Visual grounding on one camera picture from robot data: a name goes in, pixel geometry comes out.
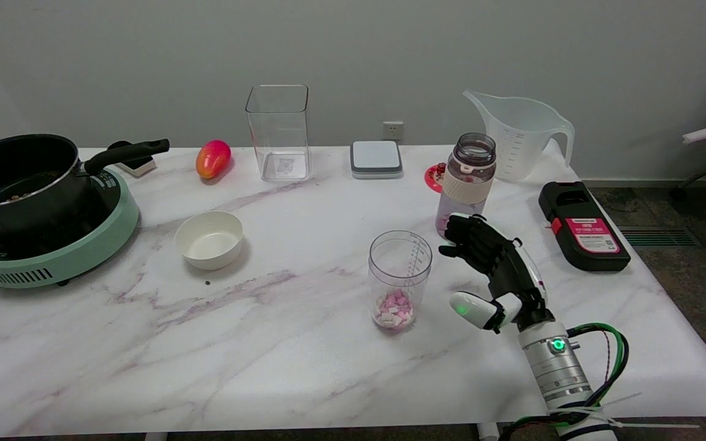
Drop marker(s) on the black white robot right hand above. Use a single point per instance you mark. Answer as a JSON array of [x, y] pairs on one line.
[[503, 263]]

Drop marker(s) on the clear measuring cup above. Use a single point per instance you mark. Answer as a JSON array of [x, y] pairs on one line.
[[399, 269]]

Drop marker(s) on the pink white candy pile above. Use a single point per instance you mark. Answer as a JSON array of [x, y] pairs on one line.
[[394, 311], [442, 225]]

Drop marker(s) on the white silver robot right arm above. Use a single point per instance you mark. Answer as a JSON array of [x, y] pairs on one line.
[[558, 373]]

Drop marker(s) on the large translucent measuring jug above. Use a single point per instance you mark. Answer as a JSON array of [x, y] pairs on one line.
[[518, 144]]

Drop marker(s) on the black case with red label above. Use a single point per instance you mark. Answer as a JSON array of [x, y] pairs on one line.
[[586, 242]]

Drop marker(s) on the clear bottle with beige sleeve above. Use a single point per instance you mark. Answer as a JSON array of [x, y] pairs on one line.
[[467, 184]]

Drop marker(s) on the red round coaster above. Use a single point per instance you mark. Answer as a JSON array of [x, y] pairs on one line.
[[432, 177]]

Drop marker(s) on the floor vent grille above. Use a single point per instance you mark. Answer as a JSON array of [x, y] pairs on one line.
[[659, 237]]

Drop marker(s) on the grey white square scale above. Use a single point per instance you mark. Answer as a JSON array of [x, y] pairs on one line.
[[376, 158]]

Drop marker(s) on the white table leg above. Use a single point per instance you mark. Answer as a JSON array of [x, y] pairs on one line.
[[488, 432], [155, 437]]

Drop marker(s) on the white zip tie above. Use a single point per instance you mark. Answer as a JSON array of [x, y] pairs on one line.
[[647, 424]]

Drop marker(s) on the clear square storage container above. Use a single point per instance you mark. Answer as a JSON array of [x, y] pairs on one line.
[[279, 141]]

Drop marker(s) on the white bowl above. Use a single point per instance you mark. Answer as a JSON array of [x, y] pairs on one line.
[[209, 242]]

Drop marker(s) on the red orange mango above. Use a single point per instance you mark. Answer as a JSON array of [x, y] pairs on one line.
[[212, 159]]

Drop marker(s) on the small white black box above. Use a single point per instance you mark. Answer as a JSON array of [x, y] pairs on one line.
[[138, 166]]

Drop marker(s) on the green induction cooker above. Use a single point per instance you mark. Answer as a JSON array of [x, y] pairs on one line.
[[83, 251]]

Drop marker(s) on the black saucepan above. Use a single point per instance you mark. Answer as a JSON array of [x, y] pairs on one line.
[[22, 190]]

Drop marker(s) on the white wall socket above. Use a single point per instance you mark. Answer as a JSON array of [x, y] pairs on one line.
[[393, 130]]

